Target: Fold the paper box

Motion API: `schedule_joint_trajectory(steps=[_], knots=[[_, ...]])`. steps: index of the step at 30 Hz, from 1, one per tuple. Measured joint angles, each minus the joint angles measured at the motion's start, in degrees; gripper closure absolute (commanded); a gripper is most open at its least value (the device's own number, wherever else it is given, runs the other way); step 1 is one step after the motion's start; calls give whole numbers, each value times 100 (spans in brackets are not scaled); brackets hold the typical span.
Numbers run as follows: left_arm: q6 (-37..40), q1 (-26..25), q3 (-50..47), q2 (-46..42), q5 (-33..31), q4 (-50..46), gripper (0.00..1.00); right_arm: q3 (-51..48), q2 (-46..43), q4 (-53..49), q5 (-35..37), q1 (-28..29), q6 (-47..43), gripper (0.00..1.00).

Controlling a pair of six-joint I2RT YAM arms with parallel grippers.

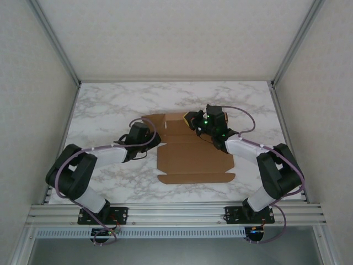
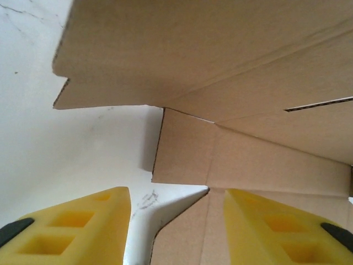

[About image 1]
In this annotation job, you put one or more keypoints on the brown cardboard paper box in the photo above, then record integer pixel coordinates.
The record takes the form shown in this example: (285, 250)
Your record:
(193, 157)

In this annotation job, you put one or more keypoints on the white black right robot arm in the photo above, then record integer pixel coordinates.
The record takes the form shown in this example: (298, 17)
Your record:
(242, 149)

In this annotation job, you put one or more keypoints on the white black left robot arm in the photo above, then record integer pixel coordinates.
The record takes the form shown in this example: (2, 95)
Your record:
(110, 156)

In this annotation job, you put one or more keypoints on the small controller circuit board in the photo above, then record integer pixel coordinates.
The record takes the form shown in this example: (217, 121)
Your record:
(255, 233)
(102, 232)

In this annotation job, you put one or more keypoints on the aluminium side rail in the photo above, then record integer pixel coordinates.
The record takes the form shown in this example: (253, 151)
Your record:
(289, 132)
(62, 132)

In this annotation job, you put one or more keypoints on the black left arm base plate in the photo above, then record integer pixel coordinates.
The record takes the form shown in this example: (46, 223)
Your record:
(121, 215)

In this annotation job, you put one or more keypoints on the aluminium table edge rail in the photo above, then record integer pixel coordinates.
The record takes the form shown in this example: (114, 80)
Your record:
(176, 214)

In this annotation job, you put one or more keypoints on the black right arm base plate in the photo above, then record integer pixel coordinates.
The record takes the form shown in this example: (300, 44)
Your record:
(234, 215)

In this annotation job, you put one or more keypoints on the aluminium frame post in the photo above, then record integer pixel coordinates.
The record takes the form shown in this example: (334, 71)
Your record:
(298, 41)
(55, 41)

